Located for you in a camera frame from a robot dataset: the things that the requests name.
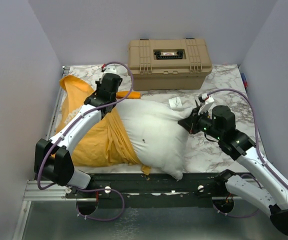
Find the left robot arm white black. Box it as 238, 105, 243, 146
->
34, 73, 123, 198

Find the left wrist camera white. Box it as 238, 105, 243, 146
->
101, 64, 117, 74

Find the aluminium frame rail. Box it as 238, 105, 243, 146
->
22, 179, 71, 202

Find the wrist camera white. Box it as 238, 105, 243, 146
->
101, 64, 117, 74
198, 93, 215, 115

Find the orange Mickey Mouse pillowcase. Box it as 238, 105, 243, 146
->
56, 75, 151, 175

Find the blue red object at wall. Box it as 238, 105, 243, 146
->
240, 73, 248, 92

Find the tan plastic toolbox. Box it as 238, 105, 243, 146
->
128, 38, 213, 91

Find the white pillow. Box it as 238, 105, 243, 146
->
116, 99, 193, 181

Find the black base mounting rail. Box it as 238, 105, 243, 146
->
66, 170, 236, 209

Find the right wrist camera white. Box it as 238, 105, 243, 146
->
198, 93, 215, 115

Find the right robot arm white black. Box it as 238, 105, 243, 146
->
178, 105, 288, 236

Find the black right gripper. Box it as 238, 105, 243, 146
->
180, 105, 224, 140

